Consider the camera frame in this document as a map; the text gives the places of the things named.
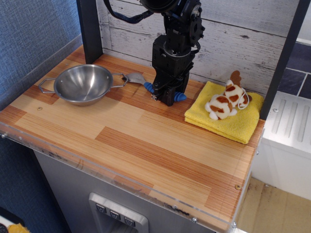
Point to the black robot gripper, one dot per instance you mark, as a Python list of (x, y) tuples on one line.
[(172, 67)]

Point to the blue handled metal spoon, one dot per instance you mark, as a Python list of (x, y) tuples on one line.
[(138, 78)]

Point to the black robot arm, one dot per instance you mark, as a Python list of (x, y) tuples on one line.
[(182, 21)]

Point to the brown white plush toy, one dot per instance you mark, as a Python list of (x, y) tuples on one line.
[(228, 99)]

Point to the yellow folded cloth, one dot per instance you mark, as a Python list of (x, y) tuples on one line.
[(232, 123)]

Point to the white ribbed cabinet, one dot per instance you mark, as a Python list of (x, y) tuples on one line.
[(284, 153)]

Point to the grey button control panel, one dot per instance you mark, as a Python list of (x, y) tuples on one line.
[(111, 217)]

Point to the yellow black object corner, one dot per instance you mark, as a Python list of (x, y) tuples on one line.
[(14, 228)]

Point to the steel two-handled bowl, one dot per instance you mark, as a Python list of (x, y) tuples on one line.
[(82, 85)]

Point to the dark left frame post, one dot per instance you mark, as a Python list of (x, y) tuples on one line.
[(90, 29)]

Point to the dark frame post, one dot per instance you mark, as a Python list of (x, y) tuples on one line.
[(290, 41), (90, 29)]

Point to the dark right frame post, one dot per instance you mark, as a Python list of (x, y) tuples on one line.
[(290, 41)]

